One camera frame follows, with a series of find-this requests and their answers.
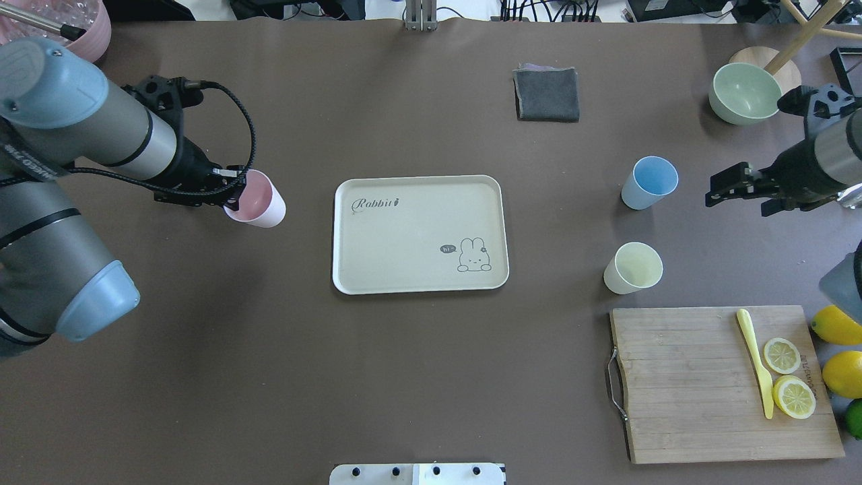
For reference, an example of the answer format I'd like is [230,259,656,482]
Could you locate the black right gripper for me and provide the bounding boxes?
[705,140,832,217]

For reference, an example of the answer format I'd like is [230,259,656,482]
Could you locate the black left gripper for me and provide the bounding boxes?
[154,139,246,207]

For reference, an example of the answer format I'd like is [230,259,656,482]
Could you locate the pink plastic cup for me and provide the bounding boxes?
[224,169,286,229]

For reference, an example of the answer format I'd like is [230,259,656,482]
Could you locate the pale yellow plastic cup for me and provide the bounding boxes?
[603,242,664,295]

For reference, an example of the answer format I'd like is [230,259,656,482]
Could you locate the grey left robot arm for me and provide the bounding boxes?
[1,36,253,360]

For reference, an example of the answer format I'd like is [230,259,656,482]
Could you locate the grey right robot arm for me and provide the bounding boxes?
[704,111,861,217]

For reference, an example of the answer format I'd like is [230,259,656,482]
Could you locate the cream rabbit tray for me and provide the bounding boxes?
[332,174,509,295]

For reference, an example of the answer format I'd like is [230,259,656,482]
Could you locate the green bowl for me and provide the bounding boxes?
[708,63,783,126]

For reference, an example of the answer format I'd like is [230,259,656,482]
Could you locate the wooden cup stand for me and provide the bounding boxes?
[729,1,860,93]

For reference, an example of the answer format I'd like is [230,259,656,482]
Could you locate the blue plastic cup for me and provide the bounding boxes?
[621,156,679,211]

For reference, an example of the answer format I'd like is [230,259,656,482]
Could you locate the whole lemon near board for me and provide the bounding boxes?
[810,304,861,345]

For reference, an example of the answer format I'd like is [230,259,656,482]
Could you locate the upper lemon slice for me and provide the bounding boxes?
[763,337,801,375]

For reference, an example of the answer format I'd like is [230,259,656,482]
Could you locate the lemon slice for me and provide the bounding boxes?
[772,375,817,420]
[763,337,801,375]

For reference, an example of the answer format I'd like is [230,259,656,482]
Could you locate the yellow plastic knife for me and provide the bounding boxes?
[736,308,775,420]

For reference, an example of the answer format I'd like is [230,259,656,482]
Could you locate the pink mixing bowl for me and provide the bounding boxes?
[1,1,112,64]

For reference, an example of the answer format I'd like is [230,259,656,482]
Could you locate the lower lemon slice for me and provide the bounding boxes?
[772,375,817,420]

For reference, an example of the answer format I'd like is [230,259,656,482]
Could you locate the wooden cutting board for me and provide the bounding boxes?
[609,306,844,465]

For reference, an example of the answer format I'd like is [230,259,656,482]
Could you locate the green lime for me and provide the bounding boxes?
[843,398,862,440]

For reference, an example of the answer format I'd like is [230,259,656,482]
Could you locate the grey folded cloth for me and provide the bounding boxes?
[513,63,580,123]

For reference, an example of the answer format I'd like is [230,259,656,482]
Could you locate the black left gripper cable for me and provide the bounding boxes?
[64,79,258,197]

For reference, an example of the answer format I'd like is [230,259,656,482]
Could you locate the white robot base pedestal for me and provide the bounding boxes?
[329,461,507,484]

